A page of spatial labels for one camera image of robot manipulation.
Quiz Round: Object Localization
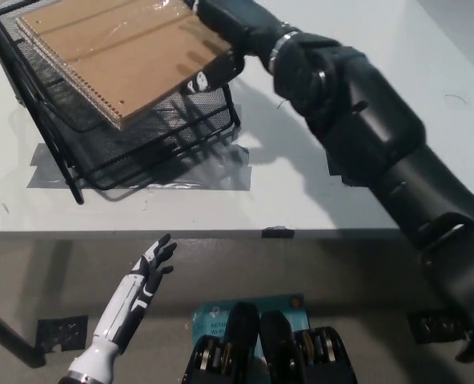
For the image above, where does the purple spiral notebook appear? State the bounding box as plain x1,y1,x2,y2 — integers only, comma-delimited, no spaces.
14,0,233,131

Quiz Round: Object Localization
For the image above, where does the black tape square patch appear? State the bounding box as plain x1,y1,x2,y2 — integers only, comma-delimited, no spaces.
325,150,376,189

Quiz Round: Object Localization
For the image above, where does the grey tape patch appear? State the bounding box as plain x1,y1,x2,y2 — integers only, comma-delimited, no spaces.
26,103,254,192

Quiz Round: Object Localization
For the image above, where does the small black tape strip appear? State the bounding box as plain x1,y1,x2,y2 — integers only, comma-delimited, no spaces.
262,226,296,240

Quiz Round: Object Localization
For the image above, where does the teal cardboard box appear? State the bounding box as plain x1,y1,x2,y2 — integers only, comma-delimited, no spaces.
191,294,312,361

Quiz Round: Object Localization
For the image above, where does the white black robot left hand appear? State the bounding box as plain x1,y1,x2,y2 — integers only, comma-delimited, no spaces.
91,234,179,355

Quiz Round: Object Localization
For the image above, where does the black desk leg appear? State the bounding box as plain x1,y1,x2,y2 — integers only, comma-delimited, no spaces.
455,330,474,362
0,296,48,369

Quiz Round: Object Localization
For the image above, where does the black mesh file tray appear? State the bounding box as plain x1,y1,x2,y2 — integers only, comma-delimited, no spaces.
0,0,243,206

